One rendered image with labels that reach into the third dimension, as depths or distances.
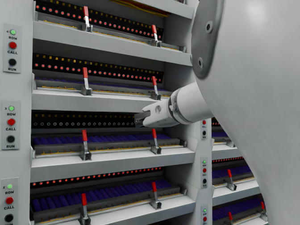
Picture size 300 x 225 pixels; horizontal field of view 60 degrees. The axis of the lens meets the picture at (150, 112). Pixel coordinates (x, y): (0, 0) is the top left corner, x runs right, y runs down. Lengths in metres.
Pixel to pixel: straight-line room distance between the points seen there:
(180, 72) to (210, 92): 0.96
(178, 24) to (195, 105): 0.71
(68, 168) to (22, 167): 0.12
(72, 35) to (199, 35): 0.68
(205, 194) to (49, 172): 0.63
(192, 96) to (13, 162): 0.48
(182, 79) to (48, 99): 0.58
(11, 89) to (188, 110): 0.45
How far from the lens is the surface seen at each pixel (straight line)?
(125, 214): 0.93
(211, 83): 0.16
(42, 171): 0.77
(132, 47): 0.91
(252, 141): 0.16
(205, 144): 1.10
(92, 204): 0.91
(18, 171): 0.75
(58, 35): 0.81
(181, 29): 1.18
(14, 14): 0.79
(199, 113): 0.54
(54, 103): 0.77
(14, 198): 0.76
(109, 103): 0.83
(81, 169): 0.81
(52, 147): 0.83
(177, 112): 0.57
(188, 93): 0.54
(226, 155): 1.21
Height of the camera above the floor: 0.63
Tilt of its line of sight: 2 degrees up
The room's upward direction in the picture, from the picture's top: straight up
